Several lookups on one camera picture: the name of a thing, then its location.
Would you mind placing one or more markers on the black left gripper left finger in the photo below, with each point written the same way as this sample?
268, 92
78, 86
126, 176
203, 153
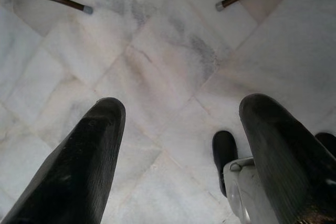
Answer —
76, 161

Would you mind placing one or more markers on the black robot left foot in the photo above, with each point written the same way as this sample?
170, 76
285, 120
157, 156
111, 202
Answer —
224, 153

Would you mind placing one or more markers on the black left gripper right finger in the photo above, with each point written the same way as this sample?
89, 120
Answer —
278, 161

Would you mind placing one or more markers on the grey robot left leg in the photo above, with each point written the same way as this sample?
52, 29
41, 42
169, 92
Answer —
242, 190

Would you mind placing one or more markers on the black robot foot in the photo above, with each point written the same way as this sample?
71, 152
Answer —
327, 141
224, 153

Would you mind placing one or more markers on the black robot right foot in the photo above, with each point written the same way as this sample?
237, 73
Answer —
327, 141

